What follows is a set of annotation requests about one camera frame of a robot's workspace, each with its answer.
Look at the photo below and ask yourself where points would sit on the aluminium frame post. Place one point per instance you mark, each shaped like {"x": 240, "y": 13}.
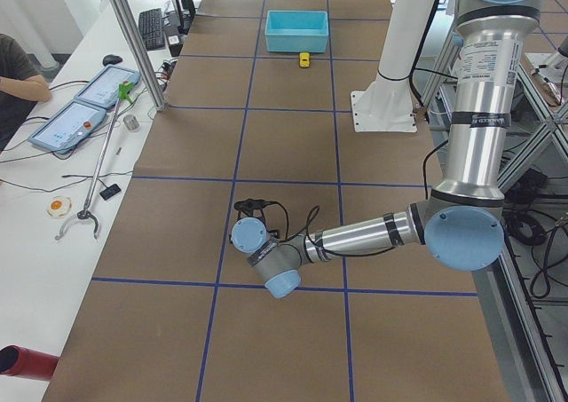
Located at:
{"x": 134, "y": 40}

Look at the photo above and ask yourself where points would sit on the red cylinder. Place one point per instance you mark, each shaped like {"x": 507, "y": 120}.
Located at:
{"x": 26, "y": 363}

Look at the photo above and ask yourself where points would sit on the fried egg toy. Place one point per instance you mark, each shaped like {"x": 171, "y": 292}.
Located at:
{"x": 59, "y": 206}

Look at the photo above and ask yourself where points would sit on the green handled reacher grabber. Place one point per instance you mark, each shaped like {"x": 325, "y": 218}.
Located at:
{"x": 85, "y": 214}

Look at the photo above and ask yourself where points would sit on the yellow beetle toy car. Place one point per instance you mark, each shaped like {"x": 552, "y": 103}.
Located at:
{"x": 304, "y": 59}

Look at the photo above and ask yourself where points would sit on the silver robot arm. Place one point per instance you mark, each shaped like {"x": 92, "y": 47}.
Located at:
{"x": 460, "y": 222}

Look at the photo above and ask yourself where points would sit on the teach pendant tablet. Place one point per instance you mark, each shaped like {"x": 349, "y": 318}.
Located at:
{"x": 102, "y": 89}
{"x": 68, "y": 127}

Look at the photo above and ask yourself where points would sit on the upper teach pendant tablet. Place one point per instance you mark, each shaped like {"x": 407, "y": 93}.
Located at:
{"x": 102, "y": 89}

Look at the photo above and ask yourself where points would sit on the seated person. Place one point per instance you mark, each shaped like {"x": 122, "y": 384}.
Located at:
{"x": 22, "y": 87}

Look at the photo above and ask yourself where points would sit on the black keyboard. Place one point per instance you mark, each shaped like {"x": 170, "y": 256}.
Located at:
{"x": 151, "y": 29}

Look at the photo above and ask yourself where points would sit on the black computer mouse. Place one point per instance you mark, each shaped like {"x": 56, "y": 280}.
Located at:
{"x": 111, "y": 59}

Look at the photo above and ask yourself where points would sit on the small metal cylinder weight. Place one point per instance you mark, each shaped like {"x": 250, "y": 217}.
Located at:
{"x": 131, "y": 122}

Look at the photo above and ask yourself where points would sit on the lower teach pendant tablet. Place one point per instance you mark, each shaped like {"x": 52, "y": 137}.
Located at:
{"x": 68, "y": 127}

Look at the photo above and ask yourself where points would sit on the light blue plastic bin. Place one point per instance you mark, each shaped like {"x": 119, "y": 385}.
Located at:
{"x": 296, "y": 31}

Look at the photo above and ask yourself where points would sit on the small black device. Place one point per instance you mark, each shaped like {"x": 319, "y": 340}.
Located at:
{"x": 110, "y": 191}

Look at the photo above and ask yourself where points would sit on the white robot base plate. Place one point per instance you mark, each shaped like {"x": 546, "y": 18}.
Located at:
{"x": 378, "y": 112}

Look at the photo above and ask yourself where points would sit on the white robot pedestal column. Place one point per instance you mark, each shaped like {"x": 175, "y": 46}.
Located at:
{"x": 406, "y": 30}

